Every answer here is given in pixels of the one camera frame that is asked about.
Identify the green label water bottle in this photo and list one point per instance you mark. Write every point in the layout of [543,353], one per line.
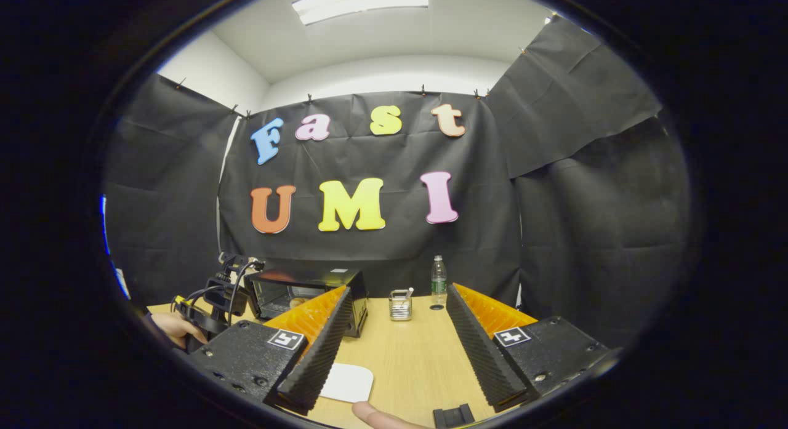
[438,281]

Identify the orange-brown food piece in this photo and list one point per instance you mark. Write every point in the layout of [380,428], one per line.
[298,303]

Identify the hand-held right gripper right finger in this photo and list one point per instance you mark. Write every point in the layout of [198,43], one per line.
[483,355]

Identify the white plate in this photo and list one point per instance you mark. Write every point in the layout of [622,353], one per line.
[348,383]

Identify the white and blue screen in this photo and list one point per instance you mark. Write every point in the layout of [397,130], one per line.
[117,275]

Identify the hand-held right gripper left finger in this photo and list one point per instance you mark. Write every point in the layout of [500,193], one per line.
[320,355]

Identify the black electric oven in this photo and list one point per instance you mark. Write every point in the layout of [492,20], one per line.
[301,280]

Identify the large ceiling light panel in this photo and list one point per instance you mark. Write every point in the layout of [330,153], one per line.
[360,1]

